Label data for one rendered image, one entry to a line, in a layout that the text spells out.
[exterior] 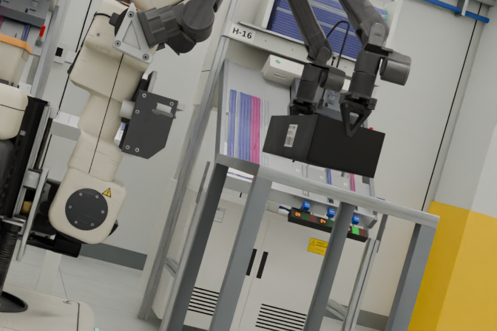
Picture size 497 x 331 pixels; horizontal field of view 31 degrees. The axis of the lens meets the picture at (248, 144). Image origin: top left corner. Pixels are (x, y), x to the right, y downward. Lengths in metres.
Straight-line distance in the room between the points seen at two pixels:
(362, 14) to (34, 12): 1.94
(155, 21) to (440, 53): 4.07
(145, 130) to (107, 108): 0.12
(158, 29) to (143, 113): 0.23
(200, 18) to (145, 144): 0.35
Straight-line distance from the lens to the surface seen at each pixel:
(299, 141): 2.28
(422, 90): 6.00
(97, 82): 2.30
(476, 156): 5.72
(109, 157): 2.27
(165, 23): 2.15
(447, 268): 5.65
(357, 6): 2.21
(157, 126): 2.25
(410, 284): 2.19
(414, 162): 5.99
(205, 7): 2.14
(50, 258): 3.63
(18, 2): 3.87
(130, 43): 2.15
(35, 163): 2.38
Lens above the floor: 0.79
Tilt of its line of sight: 1 degrees up
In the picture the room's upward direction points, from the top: 16 degrees clockwise
